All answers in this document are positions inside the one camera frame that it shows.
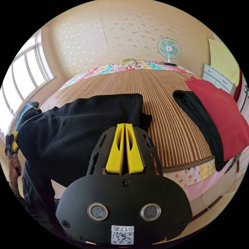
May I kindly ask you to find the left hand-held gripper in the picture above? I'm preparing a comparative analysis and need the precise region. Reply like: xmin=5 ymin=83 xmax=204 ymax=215
xmin=5 ymin=131 xmax=22 ymax=177

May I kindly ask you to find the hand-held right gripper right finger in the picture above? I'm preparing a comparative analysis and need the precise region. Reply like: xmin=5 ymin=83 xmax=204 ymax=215
xmin=125 ymin=123 xmax=144 ymax=175

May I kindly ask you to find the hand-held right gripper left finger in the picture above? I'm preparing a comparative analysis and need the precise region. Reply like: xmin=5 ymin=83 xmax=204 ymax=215
xmin=105 ymin=123 xmax=125 ymax=174

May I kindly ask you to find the black shirt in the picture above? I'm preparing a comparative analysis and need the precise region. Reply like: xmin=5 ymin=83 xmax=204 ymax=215
xmin=16 ymin=93 xmax=153 ymax=188

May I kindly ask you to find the person's left forearm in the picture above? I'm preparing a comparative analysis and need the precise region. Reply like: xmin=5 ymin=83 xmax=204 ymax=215
xmin=8 ymin=178 xmax=25 ymax=200

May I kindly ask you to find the person's left hand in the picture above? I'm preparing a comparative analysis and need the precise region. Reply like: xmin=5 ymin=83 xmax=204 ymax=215
xmin=6 ymin=151 xmax=22 ymax=182

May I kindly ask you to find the bed with woven mat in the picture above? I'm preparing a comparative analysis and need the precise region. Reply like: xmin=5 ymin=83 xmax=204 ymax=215
xmin=40 ymin=59 xmax=243 ymax=206

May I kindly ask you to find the person's body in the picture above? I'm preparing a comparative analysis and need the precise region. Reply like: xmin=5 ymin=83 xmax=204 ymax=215
xmin=15 ymin=101 xmax=67 ymax=241

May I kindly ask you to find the window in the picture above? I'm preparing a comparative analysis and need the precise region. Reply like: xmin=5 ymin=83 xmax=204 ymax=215
xmin=0 ymin=29 xmax=57 ymax=136

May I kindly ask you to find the pile of clothes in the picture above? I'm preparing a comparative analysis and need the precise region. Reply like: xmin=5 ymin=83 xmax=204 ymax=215
xmin=172 ymin=76 xmax=249 ymax=172

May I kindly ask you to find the green table fan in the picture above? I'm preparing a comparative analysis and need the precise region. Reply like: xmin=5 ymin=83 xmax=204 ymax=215
xmin=157 ymin=37 xmax=182 ymax=66

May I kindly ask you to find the white cupboard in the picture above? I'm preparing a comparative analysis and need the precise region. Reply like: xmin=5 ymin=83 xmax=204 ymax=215
xmin=202 ymin=64 xmax=237 ymax=94

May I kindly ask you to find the yellow cloth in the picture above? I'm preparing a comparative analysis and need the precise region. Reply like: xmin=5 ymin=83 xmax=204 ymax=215
xmin=207 ymin=39 xmax=240 ymax=87

